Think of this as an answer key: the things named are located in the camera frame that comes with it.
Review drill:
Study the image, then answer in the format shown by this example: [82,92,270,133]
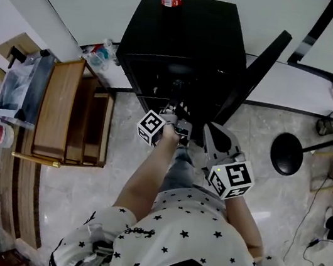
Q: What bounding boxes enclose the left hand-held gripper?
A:
[133,93,197,153]

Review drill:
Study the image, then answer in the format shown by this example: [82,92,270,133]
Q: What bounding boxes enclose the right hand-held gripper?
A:
[191,122,265,205]

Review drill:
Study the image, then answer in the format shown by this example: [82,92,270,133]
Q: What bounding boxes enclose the person's left forearm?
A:
[110,115,183,226]

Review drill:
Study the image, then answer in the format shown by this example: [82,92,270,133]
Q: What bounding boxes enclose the person's right forearm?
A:
[215,193,273,261]

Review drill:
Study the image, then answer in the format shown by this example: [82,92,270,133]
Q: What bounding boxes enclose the black mini fridge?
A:
[101,0,259,157]

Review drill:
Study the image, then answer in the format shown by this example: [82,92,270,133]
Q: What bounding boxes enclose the person's blue jeans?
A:
[155,143,237,217]

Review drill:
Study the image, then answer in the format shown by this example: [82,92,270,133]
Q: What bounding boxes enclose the black standing fan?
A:
[265,88,333,193]

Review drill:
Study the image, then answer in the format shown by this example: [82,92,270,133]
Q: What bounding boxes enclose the clear plastic water bottle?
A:
[99,37,120,61]

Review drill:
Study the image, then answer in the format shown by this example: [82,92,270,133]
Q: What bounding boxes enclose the white star-print shirt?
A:
[49,165,310,266]

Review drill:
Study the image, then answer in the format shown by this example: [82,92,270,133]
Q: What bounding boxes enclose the white window ledge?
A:
[75,26,333,128]

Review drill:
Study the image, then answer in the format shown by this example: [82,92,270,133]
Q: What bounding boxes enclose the box in clear plastic bag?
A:
[0,46,58,133]

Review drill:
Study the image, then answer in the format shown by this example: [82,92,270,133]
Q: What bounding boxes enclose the wooden slatted panel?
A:
[0,122,62,252]

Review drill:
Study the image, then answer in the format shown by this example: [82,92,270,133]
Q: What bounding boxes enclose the thin black floor cable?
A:
[282,171,329,266]

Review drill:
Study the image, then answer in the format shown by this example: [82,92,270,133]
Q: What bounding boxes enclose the black wire waste basket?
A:
[314,108,333,139]

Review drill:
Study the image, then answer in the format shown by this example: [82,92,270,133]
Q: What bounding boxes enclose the black cable with blue plug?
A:
[301,235,333,266]

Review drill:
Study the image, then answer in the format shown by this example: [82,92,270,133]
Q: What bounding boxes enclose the small black bracket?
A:
[5,45,30,72]

